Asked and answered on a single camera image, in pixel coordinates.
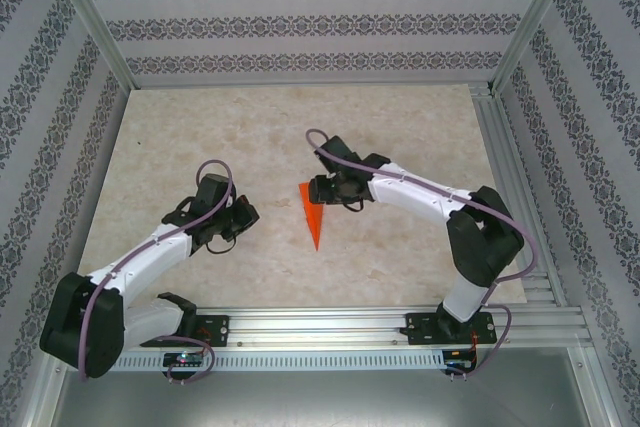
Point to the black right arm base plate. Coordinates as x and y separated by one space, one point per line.
417 329

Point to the orange paper sheet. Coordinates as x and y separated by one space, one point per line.
315 222

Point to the aluminium side rail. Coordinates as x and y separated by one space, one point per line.
500 147

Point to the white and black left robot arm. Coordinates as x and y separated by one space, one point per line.
150 267

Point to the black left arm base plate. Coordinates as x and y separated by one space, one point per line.
220 329

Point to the long aluminium mounting rail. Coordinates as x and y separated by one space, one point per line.
320 322

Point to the aluminium frame post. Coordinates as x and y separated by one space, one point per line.
90 17
535 17

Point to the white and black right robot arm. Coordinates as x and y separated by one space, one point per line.
480 237

